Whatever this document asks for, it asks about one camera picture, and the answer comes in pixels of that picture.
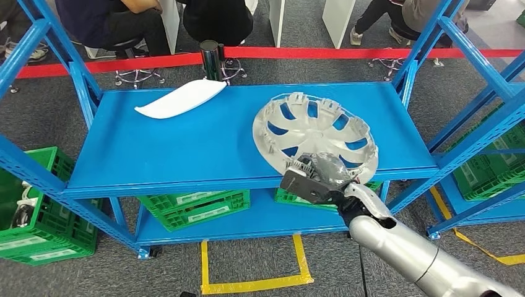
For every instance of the white floor plug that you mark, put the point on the white floor plug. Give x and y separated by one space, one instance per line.
438 62

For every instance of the chrome base stool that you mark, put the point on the chrome base stool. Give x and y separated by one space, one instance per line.
233 66
389 64
138 76

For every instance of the blue metal shelf rack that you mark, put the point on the blue metal shelf rack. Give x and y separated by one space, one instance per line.
164 155
500 213

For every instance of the red barrier belt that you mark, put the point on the red barrier belt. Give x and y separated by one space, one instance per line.
287 52

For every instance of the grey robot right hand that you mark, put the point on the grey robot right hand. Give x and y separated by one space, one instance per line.
332 170

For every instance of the silver plastic wheel cover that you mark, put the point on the silver plastic wheel cover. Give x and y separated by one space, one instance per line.
311 135

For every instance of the folded green plastic crate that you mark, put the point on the folded green plastic crate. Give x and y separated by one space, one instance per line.
295 198
209 214
199 198

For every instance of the black caster wheel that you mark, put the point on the black caster wheel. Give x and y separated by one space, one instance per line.
155 253

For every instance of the black barrier post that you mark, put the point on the black barrier post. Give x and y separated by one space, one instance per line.
211 61

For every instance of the white curved plastic part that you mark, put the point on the white curved plastic part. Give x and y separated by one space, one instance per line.
180 99

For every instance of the white device in crate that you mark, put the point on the white device in crate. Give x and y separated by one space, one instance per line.
26 203

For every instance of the white board panel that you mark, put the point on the white board panel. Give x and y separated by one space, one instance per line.
170 24
337 20
276 20

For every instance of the person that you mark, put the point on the person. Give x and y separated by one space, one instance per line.
98 24
37 53
217 20
430 16

